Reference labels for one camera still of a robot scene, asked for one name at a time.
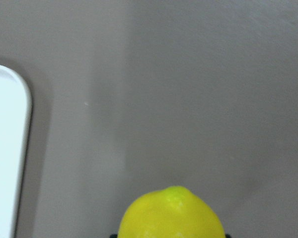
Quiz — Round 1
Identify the yellow lemon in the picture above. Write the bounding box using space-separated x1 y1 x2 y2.
117 186 225 238

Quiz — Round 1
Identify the white rabbit tray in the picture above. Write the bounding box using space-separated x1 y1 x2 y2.
0 65 32 238

